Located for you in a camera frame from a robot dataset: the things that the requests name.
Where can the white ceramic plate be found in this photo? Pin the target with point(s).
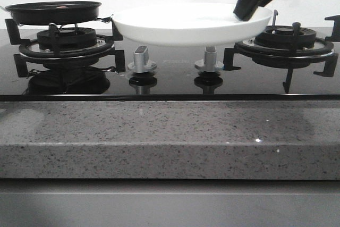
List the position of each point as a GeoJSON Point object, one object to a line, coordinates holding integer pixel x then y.
{"type": "Point", "coordinates": [189, 24]}

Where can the black frying pan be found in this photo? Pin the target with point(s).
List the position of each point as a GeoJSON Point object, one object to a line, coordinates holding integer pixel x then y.
{"type": "Point", "coordinates": [44, 13]}

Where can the right black gas burner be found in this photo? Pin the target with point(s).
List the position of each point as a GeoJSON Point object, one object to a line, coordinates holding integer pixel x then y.
{"type": "Point", "coordinates": [281, 37]}

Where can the black gas burner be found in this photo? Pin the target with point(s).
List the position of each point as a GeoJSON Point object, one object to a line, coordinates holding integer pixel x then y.
{"type": "Point", "coordinates": [68, 39]}
{"type": "Point", "coordinates": [281, 37]}

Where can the right black pan support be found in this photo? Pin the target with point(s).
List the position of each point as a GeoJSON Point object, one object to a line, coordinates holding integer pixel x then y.
{"type": "Point", "coordinates": [322, 51]}

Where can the black pan support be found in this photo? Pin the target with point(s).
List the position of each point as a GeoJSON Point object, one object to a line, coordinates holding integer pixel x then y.
{"type": "Point", "coordinates": [322, 51]}
{"type": "Point", "coordinates": [30, 48]}

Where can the right silver stove knob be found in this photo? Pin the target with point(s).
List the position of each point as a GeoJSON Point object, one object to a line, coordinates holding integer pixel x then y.
{"type": "Point", "coordinates": [209, 63]}

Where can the silver stove knob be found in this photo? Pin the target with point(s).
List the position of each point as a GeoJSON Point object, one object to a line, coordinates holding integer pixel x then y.
{"type": "Point", "coordinates": [141, 62]}
{"type": "Point", "coordinates": [209, 63]}

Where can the black glass cooktop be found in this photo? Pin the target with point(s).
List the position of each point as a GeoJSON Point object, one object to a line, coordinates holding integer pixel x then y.
{"type": "Point", "coordinates": [175, 78]}

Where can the left silver stove knob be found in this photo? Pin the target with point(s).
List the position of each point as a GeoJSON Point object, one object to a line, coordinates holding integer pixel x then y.
{"type": "Point", "coordinates": [141, 62]}

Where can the left black gas burner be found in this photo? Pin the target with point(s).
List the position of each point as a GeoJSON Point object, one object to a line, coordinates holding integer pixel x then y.
{"type": "Point", "coordinates": [68, 39]}

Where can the left black pan support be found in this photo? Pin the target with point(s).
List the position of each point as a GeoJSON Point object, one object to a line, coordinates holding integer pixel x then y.
{"type": "Point", "coordinates": [30, 48]}

